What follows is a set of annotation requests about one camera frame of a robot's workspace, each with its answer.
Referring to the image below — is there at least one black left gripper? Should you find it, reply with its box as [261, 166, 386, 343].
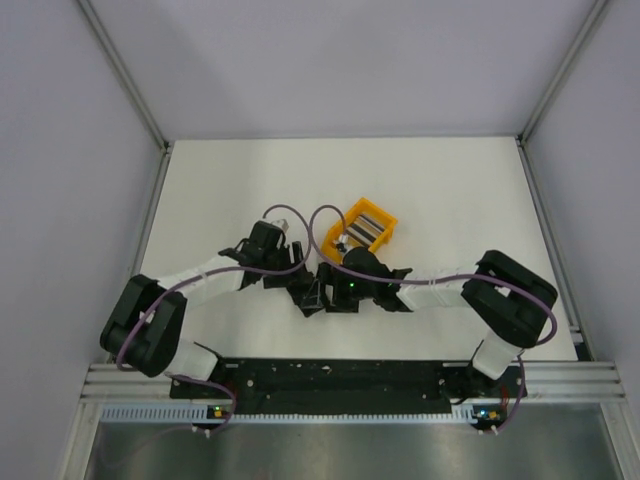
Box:
[262, 242, 311, 289]

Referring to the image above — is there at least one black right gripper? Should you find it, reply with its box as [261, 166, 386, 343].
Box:
[303, 261, 377, 312]

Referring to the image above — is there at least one black leather card holder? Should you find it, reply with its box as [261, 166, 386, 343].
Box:
[289, 275, 329, 318]

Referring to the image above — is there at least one yellow plastic bin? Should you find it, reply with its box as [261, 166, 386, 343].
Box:
[321, 198, 398, 263]

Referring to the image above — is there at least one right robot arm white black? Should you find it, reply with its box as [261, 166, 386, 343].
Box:
[306, 247, 558, 396]

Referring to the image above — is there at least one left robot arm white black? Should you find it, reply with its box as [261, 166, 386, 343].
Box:
[99, 220, 310, 397]

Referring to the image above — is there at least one stack of cards in bin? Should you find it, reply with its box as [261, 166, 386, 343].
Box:
[346, 213, 389, 250]

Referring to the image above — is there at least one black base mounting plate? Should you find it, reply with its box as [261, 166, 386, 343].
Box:
[169, 356, 531, 414]

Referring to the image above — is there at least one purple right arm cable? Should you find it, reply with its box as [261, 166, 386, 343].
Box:
[310, 203, 559, 436]

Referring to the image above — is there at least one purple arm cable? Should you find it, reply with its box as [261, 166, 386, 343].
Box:
[115, 203, 317, 437]
[310, 203, 559, 436]

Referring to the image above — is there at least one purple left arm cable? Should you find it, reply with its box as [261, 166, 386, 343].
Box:
[115, 203, 317, 437]

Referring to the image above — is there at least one aluminium frame post left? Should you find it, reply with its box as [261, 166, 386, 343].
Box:
[73, 0, 170, 152]

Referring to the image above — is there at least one aluminium frame post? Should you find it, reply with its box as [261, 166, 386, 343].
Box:
[73, 0, 170, 152]
[517, 0, 614, 145]

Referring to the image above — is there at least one grey slotted cable duct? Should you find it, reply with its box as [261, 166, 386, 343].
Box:
[100, 404, 501, 425]

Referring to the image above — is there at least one aluminium frame post right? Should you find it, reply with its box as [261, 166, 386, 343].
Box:
[517, 0, 614, 145]

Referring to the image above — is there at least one aluminium frame rail front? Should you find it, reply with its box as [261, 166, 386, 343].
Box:
[80, 361, 626, 404]

